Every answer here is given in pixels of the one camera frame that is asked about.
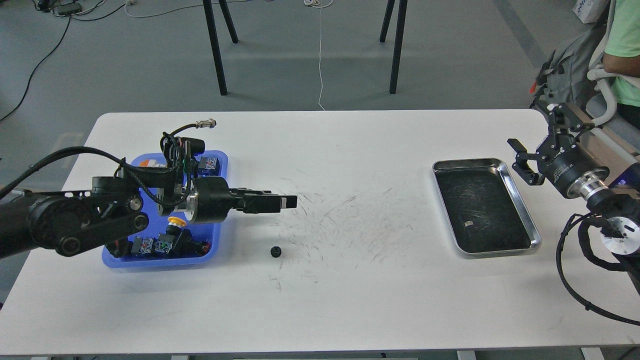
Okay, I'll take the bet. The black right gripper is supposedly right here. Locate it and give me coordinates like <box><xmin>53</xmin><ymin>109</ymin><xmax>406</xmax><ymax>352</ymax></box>
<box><xmin>507</xmin><ymin>100</ymin><xmax>610</xmax><ymax>199</ymax></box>

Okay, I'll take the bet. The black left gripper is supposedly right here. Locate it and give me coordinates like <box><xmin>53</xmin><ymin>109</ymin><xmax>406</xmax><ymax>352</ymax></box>
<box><xmin>186</xmin><ymin>177</ymin><xmax>298</xmax><ymax>224</ymax></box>

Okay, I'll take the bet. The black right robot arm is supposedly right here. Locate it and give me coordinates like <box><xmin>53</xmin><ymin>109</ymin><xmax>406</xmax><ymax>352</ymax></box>
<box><xmin>507</xmin><ymin>99</ymin><xmax>640</xmax><ymax>326</ymax></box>

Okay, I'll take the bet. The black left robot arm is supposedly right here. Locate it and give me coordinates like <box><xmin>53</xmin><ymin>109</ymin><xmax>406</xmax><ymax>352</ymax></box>
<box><xmin>0</xmin><ymin>119</ymin><xmax>298</xmax><ymax>258</ymax></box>

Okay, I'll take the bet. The grey backpack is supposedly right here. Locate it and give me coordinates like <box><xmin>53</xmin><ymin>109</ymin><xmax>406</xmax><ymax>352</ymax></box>
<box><xmin>530</xmin><ymin>23</ymin><xmax>615</xmax><ymax>125</ymax></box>

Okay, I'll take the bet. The silver metal tray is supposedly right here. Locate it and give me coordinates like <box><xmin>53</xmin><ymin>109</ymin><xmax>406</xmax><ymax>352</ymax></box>
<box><xmin>432</xmin><ymin>157</ymin><xmax>542</xmax><ymax>258</ymax></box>

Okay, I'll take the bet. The blue plastic tray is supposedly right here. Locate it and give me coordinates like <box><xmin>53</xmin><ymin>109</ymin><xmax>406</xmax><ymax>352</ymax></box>
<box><xmin>102</xmin><ymin>150</ymin><xmax>229</xmax><ymax>268</ymax></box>

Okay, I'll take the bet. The person in green shirt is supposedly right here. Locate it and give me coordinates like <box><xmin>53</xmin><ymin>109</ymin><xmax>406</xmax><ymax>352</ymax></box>
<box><xmin>602</xmin><ymin>0</ymin><xmax>640</xmax><ymax>129</ymax></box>

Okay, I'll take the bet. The white box on floor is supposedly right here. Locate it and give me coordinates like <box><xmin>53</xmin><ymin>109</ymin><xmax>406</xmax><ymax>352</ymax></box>
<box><xmin>572</xmin><ymin>0</ymin><xmax>610</xmax><ymax>24</ymax></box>

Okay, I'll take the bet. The black left table leg pair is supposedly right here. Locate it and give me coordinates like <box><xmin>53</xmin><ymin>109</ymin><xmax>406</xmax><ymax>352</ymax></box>
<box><xmin>201</xmin><ymin>0</ymin><xmax>239</xmax><ymax>96</ymax></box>

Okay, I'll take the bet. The black table leg pair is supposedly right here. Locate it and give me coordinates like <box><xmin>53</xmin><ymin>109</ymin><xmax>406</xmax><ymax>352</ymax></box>
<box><xmin>379</xmin><ymin>0</ymin><xmax>409</xmax><ymax>95</ymax></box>
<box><xmin>201</xmin><ymin>0</ymin><xmax>239</xmax><ymax>96</ymax></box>

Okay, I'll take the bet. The black right table leg pair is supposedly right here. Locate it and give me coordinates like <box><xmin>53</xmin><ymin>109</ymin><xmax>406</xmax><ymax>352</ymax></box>
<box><xmin>379</xmin><ymin>0</ymin><xmax>409</xmax><ymax>95</ymax></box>

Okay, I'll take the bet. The green push button switch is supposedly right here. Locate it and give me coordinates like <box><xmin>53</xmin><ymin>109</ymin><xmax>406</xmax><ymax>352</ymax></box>
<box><xmin>197</xmin><ymin>156</ymin><xmax>221</xmax><ymax>177</ymax></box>

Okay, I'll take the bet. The yellow push button switch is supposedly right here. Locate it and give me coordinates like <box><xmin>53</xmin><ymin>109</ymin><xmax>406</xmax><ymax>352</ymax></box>
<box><xmin>158</xmin><ymin>216</ymin><xmax>187</xmax><ymax>245</ymax></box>

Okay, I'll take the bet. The white chair frame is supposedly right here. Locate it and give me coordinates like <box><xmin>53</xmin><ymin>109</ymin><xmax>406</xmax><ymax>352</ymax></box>
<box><xmin>584</xmin><ymin>0</ymin><xmax>639</xmax><ymax>165</ymax></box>

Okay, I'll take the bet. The orange white industrial switch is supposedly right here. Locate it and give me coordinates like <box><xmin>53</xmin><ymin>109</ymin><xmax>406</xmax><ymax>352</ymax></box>
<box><xmin>137</xmin><ymin>158</ymin><xmax>166</xmax><ymax>168</ymax></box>

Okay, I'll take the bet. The red push button switch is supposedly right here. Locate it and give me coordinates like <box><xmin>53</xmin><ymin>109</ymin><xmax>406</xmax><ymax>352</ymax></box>
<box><xmin>105</xmin><ymin>235</ymin><xmax>213</xmax><ymax>260</ymax></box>

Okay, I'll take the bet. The white hanging cord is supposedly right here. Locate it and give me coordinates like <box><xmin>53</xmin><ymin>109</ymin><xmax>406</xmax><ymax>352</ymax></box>
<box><xmin>303</xmin><ymin>0</ymin><xmax>334</xmax><ymax>112</ymax></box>

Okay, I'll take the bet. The black floor cable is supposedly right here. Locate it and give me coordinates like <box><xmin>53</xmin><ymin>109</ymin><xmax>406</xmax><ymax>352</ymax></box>
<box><xmin>0</xmin><ymin>0</ymin><xmax>127</xmax><ymax>122</ymax></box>

